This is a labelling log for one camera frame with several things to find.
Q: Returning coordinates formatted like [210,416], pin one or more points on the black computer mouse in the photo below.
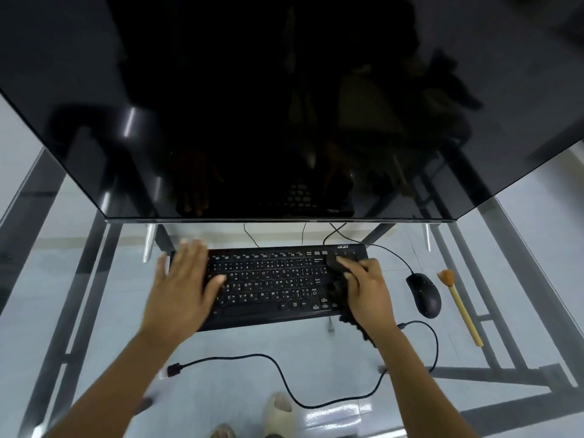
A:
[425,295]

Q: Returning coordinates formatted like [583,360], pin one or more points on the person's left thumb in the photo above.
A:
[215,291]

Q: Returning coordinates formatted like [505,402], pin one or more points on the person's left hand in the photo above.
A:
[175,296]

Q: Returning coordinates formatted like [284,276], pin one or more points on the black cleaning cloth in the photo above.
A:
[336,294]

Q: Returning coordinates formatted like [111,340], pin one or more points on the small grey plug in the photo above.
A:
[331,325]

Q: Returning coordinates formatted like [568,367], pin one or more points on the person's right forearm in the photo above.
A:
[419,387]

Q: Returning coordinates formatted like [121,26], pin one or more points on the person's left forearm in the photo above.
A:
[132,383]

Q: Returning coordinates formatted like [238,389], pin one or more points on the person's right thumb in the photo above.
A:
[353,296]

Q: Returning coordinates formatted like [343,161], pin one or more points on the silver monitor stand leg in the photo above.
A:
[149,244]
[427,237]

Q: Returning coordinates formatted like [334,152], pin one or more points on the dark metal table frame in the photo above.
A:
[502,374]

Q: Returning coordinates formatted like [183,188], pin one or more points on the large black monitor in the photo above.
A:
[292,109]

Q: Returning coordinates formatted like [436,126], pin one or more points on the person's right hand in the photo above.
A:
[372,298]

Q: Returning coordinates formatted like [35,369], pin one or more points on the beige shoe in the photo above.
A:
[223,432]
[277,412]

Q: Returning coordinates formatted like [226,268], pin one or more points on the black keyboard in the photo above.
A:
[269,282]

